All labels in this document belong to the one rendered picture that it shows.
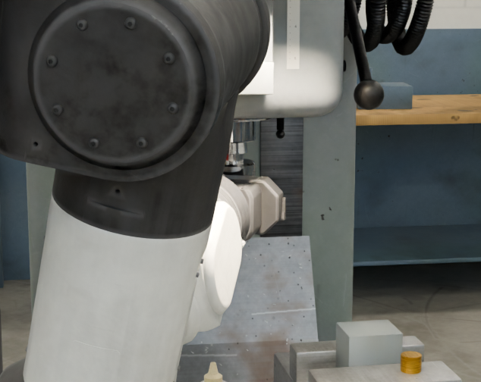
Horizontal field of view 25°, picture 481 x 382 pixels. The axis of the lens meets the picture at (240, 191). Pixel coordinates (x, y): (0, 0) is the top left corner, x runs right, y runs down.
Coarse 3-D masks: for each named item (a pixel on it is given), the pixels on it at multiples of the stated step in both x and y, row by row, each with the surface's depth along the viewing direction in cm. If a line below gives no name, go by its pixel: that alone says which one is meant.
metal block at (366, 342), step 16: (384, 320) 123; (336, 336) 122; (352, 336) 118; (368, 336) 118; (384, 336) 118; (400, 336) 118; (336, 352) 123; (352, 352) 118; (368, 352) 118; (384, 352) 118; (400, 352) 119
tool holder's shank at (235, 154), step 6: (234, 144) 113; (240, 144) 113; (246, 144) 114; (228, 150) 113; (234, 150) 113; (240, 150) 113; (246, 150) 114; (228, 156) 114; (234, 156) 113; (240, 156) 114; (228, 162) 114; (234, 162) 114
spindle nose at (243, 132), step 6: (234, 126) 112; (240, 126) 112; (246, 126) 112; (252, 126) 113; (234, 132) 112; (240, 132) 112; (246, 132) 112; (252, 132) 113; (234, 138) 112; (240, 138) 112; (246, 138) 112; (252, 138) 113
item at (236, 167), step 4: (244, 160) 115; (248, 160) 115; (252, 160) 115; (228, 164) 113; (232, 164) 113; (236, 164) 113; (240, 164) 113; (244, 164) 113; (248, 164) 113; (252, 164) 114; (224, 168) 113; (228, 168) 112; (232, 168) 112; (236, 168) 112; (240, 168) 113; (244, 168) 113; (248, 168) 113; (252, 168) 114; (224, 172) 113; (228, 172) 113; (232, 172) 113; (236, 172) 113; (240, 172) 113; (244, 172) 113; (248, 172) 113; (252, 172) 114
